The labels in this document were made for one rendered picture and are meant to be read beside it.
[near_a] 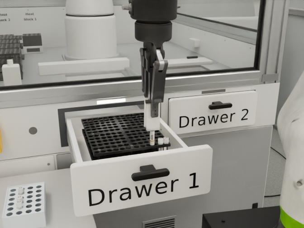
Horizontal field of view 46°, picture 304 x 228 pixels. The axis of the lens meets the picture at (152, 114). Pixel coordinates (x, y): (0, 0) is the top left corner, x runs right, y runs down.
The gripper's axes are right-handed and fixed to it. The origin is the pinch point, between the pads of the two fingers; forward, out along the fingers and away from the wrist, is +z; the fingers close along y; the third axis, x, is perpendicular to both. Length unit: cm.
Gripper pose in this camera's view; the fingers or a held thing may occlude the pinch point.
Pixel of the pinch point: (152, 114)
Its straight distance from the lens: 79.6
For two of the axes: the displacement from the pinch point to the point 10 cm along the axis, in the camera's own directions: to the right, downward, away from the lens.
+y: 2.7, 3.8, -8.8
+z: -0.1, 9.2, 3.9
